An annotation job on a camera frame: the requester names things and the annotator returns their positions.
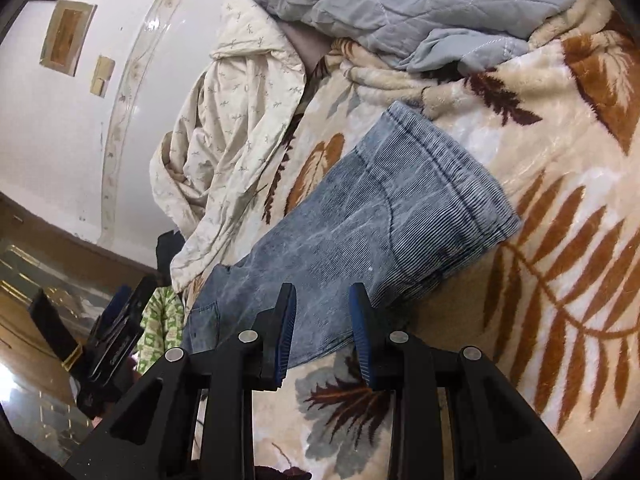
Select blue denim pants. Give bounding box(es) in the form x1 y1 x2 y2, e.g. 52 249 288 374
182 102 521 366

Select green white patterned quilt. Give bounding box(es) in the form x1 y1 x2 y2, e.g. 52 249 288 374
134 286 186 375

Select leaf pattern fleece blanket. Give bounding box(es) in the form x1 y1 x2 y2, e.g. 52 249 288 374
185 0 640 480

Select black garment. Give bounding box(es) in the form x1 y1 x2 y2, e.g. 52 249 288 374
155 230 184 280

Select cream patterned duvet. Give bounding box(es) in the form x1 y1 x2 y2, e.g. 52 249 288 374
150 0 306 292

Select grey quilted pillow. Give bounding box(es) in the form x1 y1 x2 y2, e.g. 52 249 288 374
254 0 576 75

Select beige wall switch plate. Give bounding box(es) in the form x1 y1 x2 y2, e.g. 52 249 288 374
90 55 115 98

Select framed wall picture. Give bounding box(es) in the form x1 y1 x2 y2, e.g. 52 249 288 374
39 0 96 77

